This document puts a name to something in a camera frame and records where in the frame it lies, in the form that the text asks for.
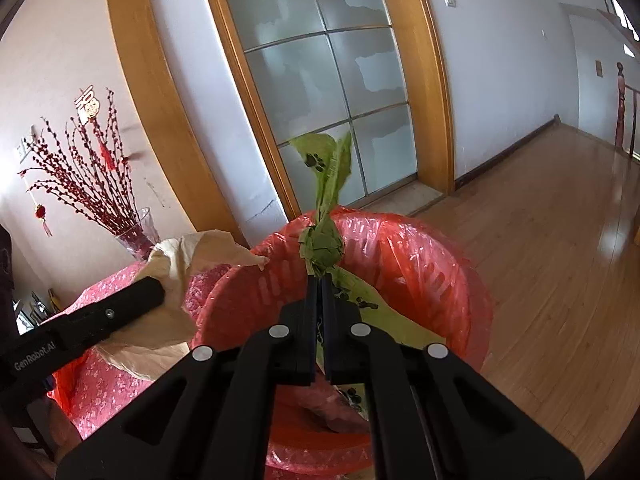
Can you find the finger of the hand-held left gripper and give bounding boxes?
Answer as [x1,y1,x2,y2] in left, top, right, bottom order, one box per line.
[51,277,167,362]

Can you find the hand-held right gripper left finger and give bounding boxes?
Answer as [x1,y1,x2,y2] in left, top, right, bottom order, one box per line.
[55,276,321,480]

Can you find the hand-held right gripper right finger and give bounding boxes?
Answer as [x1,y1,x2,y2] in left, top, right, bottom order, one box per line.
[321,276,585,480]

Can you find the beige plastic bag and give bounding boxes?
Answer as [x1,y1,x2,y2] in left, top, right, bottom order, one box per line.
[97,230,271,382]

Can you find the light green paw-print bag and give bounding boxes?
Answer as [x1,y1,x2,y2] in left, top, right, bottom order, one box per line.
[289,131,402,412]

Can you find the wastebasket with red liner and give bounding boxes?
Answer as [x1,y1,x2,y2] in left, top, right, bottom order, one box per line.
[190,204,495,477]

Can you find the glass vase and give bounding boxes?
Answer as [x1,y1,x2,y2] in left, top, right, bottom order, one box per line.
[115,207,161,261]

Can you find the small red lantern ornament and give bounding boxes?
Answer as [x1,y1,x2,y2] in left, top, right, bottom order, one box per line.
[32,203,54,238]

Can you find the red berry branches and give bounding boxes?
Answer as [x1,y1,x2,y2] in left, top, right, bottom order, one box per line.
[18,87,144,242]

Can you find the red hanging tassel ornament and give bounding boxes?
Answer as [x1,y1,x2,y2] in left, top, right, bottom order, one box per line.
[73,87,121,171]

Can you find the frosted glass sliding door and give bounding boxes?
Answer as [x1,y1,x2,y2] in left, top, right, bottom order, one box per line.
[215,0,419,212]

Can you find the wooden stair railing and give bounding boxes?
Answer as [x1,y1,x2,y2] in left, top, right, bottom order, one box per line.
[594,0,640,162]

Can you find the wooden wall pillar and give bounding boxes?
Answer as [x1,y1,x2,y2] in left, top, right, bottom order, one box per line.
[103,0,247,249]

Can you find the wooden door frame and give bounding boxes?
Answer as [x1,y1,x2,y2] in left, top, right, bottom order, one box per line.
[197,0,456,222]

